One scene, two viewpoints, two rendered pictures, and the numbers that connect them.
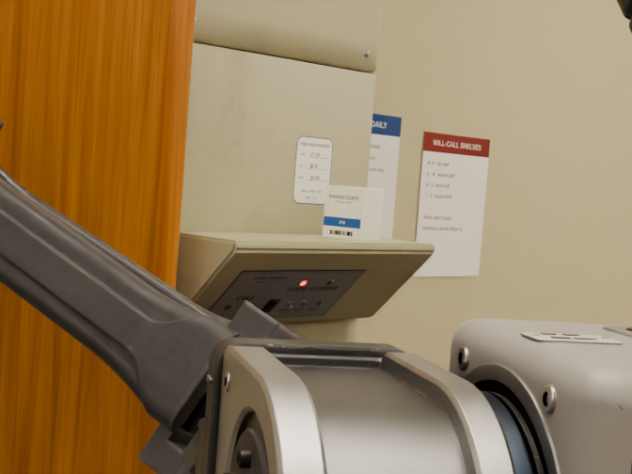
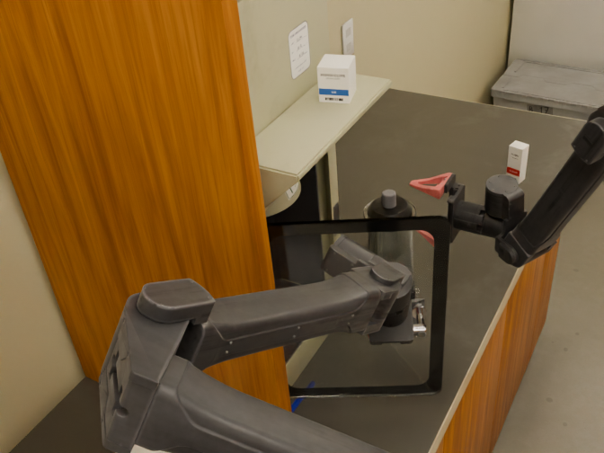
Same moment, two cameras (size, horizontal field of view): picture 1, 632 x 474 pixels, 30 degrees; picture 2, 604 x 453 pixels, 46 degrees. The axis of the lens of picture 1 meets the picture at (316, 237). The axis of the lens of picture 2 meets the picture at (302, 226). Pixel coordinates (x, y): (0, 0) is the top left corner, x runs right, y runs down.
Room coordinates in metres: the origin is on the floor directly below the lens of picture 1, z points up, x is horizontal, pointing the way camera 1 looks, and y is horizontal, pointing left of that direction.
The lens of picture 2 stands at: (0.34, 0.24, 2.03)
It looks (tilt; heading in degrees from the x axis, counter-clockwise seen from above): 36 degrees down; 349
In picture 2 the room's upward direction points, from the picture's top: 6 degrees counter-clockwise
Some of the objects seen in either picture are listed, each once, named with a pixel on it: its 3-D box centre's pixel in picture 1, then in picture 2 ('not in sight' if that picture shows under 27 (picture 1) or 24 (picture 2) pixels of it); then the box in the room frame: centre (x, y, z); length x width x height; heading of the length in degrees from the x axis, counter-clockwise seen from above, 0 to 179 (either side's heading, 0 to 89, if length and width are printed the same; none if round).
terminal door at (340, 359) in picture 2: not in sight; (353, 316); (1.19, 0.00, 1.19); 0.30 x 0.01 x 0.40; 74
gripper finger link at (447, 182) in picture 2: not in sight; (432, 193); (1.42, -0.24, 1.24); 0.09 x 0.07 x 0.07; 46
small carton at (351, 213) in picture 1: (353, 213); (337, 78); (1.36, -0.04, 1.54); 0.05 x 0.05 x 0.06; 60
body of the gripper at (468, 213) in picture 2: not in sight; (467, 216); (1.37, -0.29, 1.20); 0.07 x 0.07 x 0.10; 46
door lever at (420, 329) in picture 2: not in sight; (399, 324); (1.14, -0.06, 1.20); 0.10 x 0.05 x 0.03; 74
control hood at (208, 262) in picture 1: (304, 282); (318, 144); (1.31, 0.01, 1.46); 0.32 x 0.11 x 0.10; 136
